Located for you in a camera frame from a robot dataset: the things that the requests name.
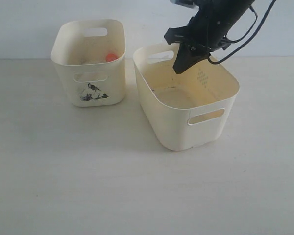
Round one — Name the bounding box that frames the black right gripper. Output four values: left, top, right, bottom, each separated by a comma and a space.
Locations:
164, 0, 255, 74

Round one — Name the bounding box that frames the plain cream plastic bin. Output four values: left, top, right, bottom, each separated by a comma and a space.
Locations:
133, 44, 240, 151

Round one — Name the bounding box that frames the cream bin with mountain sticker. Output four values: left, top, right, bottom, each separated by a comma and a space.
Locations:
51, 19, 126, 107

